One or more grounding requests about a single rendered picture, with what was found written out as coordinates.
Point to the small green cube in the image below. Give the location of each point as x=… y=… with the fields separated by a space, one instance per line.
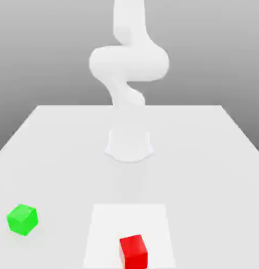
x=22 y=219

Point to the small red cube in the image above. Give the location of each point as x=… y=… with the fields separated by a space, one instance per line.
x=133 y=252

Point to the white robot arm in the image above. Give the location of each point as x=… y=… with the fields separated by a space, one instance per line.
x=129 y=63

